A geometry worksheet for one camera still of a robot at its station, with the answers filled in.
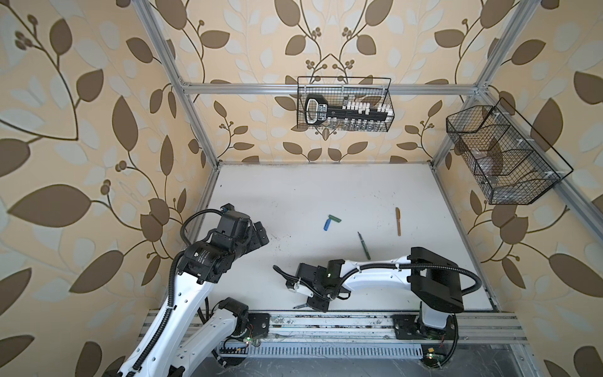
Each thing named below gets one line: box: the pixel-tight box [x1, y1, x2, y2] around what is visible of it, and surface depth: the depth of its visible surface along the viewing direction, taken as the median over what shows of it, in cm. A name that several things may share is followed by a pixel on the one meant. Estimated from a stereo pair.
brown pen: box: [394, 207, 402, 237], surface depth 101 cm
